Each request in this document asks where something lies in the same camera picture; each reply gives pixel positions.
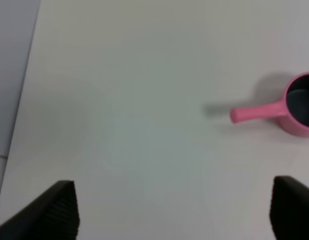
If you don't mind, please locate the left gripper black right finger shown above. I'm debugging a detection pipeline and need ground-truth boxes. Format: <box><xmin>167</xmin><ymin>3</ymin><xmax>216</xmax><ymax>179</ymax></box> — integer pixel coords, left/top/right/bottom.
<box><xmin>269</xmin><ymin>176</ymin><xmax>309</xmax><ymax>240</ymax></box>

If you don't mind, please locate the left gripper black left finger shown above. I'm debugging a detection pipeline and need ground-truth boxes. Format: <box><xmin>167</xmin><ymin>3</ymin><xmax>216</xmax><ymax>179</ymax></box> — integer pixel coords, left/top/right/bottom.
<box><xmin>0</xmin><ymin>180</ymin><xmax>80</xmax><ymax>240</ymax></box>

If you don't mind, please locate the pink toy saucepan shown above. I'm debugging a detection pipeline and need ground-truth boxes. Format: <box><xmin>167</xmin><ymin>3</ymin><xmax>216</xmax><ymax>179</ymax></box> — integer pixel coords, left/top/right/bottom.
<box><xmin>229</xmin><ymin>72</ymin><xmax>309</xmax><ymax>138</ymax></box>

